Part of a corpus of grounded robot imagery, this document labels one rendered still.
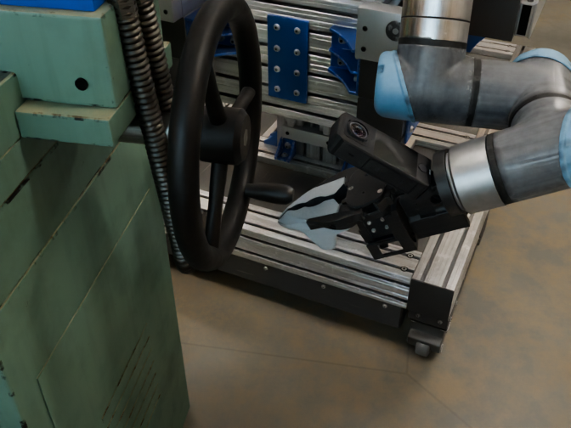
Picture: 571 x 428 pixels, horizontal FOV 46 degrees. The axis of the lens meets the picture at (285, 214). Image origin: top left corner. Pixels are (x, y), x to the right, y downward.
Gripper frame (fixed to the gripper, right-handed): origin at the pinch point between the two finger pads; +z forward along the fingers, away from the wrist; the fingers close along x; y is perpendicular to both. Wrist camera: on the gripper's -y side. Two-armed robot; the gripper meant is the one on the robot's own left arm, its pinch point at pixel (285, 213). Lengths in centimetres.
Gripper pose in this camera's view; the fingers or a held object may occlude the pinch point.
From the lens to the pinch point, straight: 79.3
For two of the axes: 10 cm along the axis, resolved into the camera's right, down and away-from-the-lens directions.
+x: 2.0, -6.6, 7.2
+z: -8.5, 2.5, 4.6
